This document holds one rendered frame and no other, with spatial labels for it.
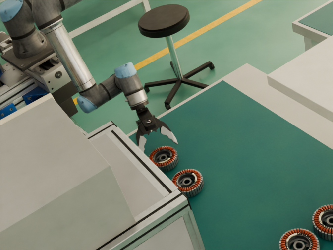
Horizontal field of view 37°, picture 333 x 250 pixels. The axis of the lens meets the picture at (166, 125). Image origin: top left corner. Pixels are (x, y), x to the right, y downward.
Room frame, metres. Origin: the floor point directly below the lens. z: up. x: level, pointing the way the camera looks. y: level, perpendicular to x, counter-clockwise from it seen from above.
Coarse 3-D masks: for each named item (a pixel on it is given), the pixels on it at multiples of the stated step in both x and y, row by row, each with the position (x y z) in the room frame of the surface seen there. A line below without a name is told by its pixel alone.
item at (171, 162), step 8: (152, 152) 1.45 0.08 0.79; (160, 152) 1.44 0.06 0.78; (168, 152) 1.43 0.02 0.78; (176, 152) 1.41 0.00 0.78; (152, 160) 1.40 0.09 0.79; (160, 160) 1.40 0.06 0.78; (168, 160) 1.37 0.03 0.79; (176, 160) 1.38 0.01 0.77; (160, 168) 1.36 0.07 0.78; (168, 168) 1.36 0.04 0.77
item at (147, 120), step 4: (144, 108) 1.51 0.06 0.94; (136, 112) 1.51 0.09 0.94; (140, 112) 1.50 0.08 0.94; (144, 112) 1.49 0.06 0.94; (148, 112) 1.48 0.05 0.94; (140, 116) 1.47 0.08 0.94; (144, 116) 1.47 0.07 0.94; (148, 116) 1.46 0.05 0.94; (152, 116) 1.45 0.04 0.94; (140, 120) 1.46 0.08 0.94; (144, 120) 1.44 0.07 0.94; (148, 120) 1.43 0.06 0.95; (152, 120) 1.43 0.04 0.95; (144, 124) 1.42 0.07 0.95; (148, 124) 1.41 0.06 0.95; (152, 124) 1.41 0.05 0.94; (156, 124) 1.41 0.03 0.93; (148, 128) 1.40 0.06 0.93; (152, 128) 1.41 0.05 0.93
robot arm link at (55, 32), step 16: (32, 0) 1.74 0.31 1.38; (48, 0) 1.70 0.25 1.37; (48, 16) 1.68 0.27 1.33; (48, 32) 1.68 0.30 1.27; (64, 32) 1.68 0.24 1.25; (64, 48) 1.65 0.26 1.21; (64, 64) 1.64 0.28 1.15; (80, 64) 1.64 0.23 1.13; (80, 80) 1.61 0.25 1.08; (80, 96) 1.60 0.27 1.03; (96, 96) 1.59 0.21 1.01
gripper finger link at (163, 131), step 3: (162, 126) 1.47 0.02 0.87; (162, 129) 1.47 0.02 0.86; (165, 129) 1.47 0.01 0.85; (162, 132) 1.46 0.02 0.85; (165, 132) 1.46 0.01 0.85; (168, 132) 1.46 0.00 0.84; (171, 132) 1.46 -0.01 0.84; (168, 135) 1.45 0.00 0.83; (171, 135) 1.45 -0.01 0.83; (171, 138) 1.45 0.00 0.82; (174, 138) 1.45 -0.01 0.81; (174, 141) 1.44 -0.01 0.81
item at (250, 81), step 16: (224, 80) 1.80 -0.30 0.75; (240, 80) 1.76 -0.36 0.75; (256, 80) 1.72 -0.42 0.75; (192, 96) 1.76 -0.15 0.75; (256, 96) 1.62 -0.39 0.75; (272, 96) 1.59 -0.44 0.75; (288, 112) 1.46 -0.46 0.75; (304, 112) 1.43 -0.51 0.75; (304, 128) 1.35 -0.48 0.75; (320, 128) 1.32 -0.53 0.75
